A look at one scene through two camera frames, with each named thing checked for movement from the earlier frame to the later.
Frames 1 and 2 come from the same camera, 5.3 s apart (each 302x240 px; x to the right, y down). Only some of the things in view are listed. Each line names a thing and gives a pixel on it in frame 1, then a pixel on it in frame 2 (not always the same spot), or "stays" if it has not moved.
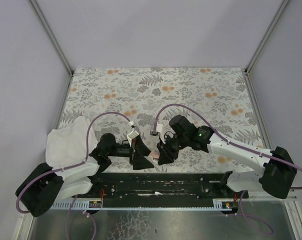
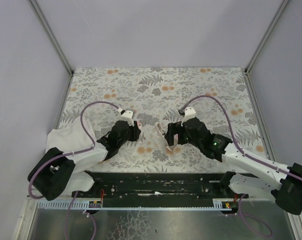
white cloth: x=71 y=144 stays
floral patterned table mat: x=124 y=101 stays
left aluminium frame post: x=51 y=35 stays
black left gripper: x=134 y=153 to x=135 y=128
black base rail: x=165 y=190 stays
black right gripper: x=165 y=150 to x=171 y=134
